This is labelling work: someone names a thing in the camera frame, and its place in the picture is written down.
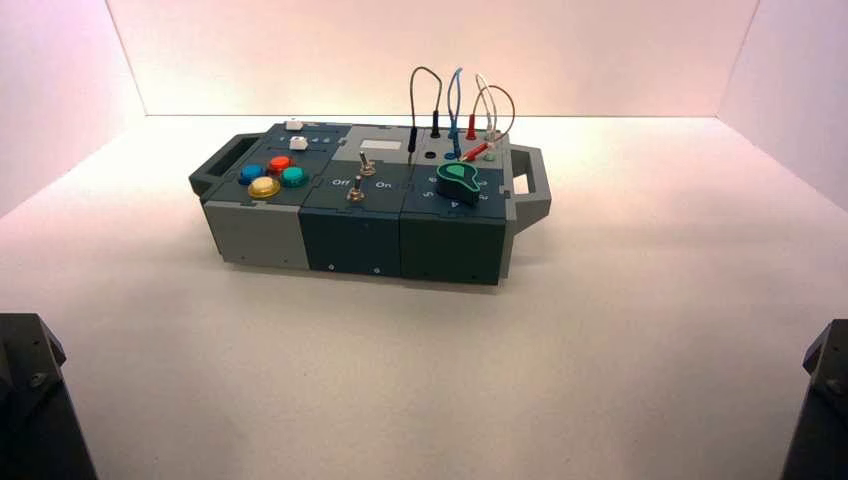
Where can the blue push button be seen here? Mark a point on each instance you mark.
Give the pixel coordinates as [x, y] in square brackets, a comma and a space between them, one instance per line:
[252, 174]

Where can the blue grey control box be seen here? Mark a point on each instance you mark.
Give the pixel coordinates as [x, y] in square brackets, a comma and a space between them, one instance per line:
[351, 232]

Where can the yellow push button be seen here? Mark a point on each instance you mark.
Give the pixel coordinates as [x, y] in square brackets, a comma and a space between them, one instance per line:
[264, 188]

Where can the metal toggle switch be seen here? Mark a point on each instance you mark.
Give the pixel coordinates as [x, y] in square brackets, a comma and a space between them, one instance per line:
[364, 166]
[355, 193]

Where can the green rotary knob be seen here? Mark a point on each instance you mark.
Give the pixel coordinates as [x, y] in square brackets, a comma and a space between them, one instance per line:
[457, 182]

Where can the red push button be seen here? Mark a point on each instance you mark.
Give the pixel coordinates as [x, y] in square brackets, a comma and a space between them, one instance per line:
[279, 164]

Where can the teal push button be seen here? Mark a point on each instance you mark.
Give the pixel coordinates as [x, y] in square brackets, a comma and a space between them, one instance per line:
[293, 176]

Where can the white slider knob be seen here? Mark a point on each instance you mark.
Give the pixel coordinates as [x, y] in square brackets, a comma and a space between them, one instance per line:
[293, 124]
[299, 143]

